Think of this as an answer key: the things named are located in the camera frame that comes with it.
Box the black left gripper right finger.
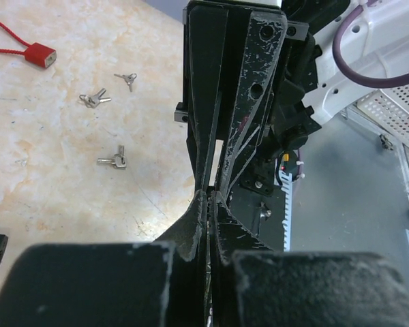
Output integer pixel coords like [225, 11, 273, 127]
[209, 191, 409, 326]

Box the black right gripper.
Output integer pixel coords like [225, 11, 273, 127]
[173, 0, 324, 202]

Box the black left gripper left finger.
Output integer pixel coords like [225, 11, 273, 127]
[0, 191, 207, 326]

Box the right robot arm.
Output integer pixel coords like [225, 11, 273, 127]
[175, 1, 409, 196]

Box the small silver key pair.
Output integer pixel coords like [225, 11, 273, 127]
[114, 73, 137, 92]

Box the silver key bunch near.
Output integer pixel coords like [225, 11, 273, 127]
[97, 145, 127, 170]

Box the silver key bunch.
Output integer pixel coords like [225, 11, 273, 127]
[79, 88, 112, 108]
[97, 145, 127, 170]

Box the silver key bunch middle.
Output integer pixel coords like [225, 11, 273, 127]
[79, 88, 112, 108]

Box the red cable padlock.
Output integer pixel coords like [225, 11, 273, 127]
[0, 22, 57, 69]

